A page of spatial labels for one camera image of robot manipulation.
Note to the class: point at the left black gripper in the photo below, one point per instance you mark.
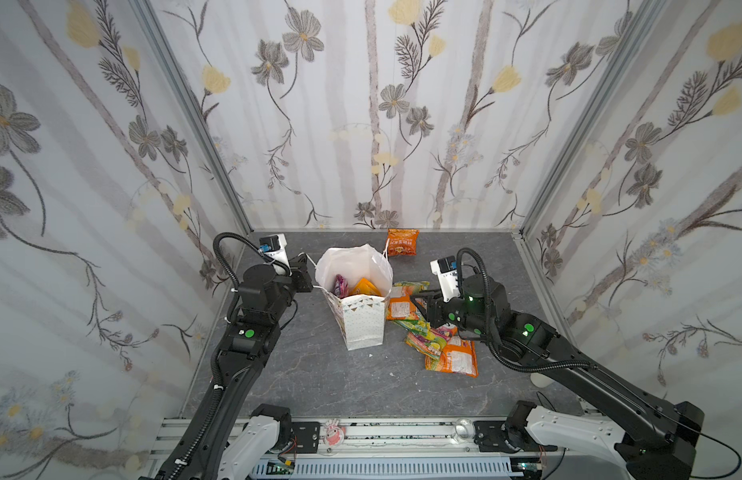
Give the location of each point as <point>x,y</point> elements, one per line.
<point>297,273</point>

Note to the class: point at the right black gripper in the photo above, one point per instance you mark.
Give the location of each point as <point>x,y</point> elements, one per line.
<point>432,307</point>

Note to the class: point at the orange snack bag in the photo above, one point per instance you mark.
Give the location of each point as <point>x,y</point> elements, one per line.
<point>401,307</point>
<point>457,357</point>

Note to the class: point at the purple candy bag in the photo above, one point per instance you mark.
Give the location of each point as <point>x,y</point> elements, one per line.
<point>341,287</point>

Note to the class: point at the yellow mango candy bag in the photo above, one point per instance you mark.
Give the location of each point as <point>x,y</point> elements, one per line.
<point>365,287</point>

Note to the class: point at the white paper bag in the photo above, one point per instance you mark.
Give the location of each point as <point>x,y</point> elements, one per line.
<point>361,318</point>

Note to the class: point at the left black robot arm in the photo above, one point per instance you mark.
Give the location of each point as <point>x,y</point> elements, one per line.
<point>260,297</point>

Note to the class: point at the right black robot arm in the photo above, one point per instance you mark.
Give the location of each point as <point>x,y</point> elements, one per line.
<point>645,435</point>

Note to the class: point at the green Fox's candy bag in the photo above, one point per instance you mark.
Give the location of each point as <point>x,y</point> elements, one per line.
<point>410,325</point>

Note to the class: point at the pink Fox's candy bag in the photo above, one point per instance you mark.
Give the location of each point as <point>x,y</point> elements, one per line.
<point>431,342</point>

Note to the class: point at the pink cartoon sticker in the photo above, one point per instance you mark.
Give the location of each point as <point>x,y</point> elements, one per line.
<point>334,433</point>

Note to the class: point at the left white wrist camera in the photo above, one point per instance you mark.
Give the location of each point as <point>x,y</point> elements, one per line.
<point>274,247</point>

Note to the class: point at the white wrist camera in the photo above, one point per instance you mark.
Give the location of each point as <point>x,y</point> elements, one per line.
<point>274,247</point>
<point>446,271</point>

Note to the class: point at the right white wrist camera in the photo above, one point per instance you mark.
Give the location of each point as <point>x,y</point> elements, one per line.
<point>446,271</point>

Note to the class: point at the orange chip bag by wall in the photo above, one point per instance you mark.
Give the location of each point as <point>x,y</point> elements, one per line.
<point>402,242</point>

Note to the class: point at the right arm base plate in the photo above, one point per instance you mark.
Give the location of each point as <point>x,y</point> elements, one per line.
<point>492,436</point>

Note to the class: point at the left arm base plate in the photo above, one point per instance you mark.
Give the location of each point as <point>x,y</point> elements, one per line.
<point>304,438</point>

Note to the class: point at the white vented cable tray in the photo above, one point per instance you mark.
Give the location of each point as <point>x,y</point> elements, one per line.
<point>390,468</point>

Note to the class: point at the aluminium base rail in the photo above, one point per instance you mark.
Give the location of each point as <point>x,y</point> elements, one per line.
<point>453,436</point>

